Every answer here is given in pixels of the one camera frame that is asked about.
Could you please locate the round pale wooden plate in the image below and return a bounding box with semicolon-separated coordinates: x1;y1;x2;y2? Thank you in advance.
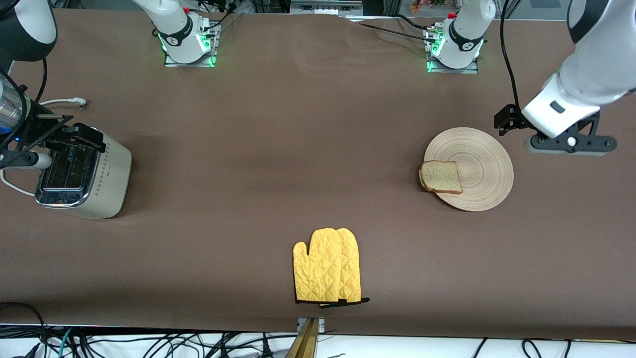
423;127;514;212

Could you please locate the brown-crusted bread slice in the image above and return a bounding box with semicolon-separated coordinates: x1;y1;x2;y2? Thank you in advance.
419;160;464;195

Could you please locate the cream and steel toaster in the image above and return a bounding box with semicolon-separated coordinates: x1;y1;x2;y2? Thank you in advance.
34;127;133;220

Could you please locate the colourful background object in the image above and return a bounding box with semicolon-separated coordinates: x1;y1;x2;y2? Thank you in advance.
409;0;451;14

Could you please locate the brown table cover sheet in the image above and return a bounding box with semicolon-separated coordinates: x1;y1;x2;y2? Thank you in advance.
0;9;636;342

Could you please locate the yellow quilted oven mitt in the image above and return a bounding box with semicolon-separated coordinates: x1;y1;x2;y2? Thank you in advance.
334;228;371;305
293;228;344;304

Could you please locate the brass coloured bar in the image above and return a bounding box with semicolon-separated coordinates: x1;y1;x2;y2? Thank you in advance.
285;318;319;358

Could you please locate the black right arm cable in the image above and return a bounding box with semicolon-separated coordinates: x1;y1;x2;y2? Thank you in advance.
0;57;48;150

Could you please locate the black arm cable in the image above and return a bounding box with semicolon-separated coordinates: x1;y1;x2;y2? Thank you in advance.
499;0;522;110
0;57;48;150

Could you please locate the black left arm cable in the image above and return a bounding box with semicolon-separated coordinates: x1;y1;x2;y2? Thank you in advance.
499;0;522;110

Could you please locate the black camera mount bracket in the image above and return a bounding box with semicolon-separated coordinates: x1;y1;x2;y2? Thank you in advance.
533;111;618;151

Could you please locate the black cable on table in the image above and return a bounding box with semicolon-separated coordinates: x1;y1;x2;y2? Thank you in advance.
348;17;439;38

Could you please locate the black looped floor cable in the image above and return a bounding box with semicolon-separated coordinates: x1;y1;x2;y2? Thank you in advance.
0;301;49;358

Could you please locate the teal cable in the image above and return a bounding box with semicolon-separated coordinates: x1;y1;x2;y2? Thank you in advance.
58;327;76;358

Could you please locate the grey metal equipment frame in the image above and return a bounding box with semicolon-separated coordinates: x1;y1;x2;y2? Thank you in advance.
290;0;364;16

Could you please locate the small metal bracket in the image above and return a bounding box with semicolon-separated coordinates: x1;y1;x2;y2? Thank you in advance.
297;317;326;333

